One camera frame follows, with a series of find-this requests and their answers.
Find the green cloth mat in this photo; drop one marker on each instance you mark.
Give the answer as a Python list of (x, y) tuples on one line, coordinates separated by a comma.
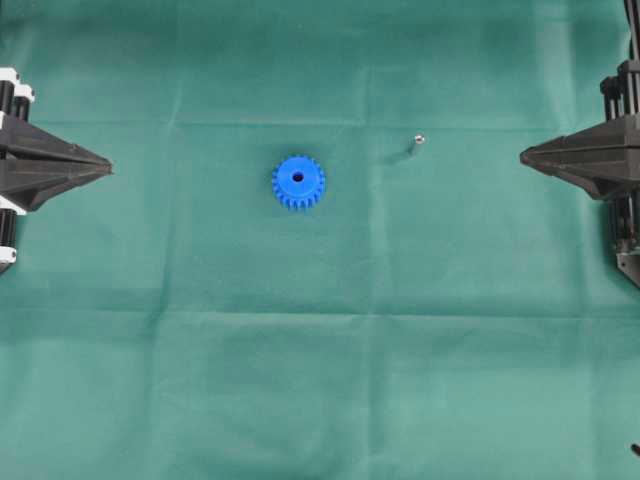
[(451, 315)]

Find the blue plastic gear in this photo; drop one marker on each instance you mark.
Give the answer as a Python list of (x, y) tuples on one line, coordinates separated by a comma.
[(298, 182)]

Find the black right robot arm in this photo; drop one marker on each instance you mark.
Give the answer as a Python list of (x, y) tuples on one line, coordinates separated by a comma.
[(629, 169)]

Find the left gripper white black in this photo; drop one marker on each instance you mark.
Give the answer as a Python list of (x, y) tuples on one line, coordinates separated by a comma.
[(26, 141)]

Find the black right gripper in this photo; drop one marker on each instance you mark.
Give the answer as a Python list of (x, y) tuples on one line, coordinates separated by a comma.
[(614, 140)]

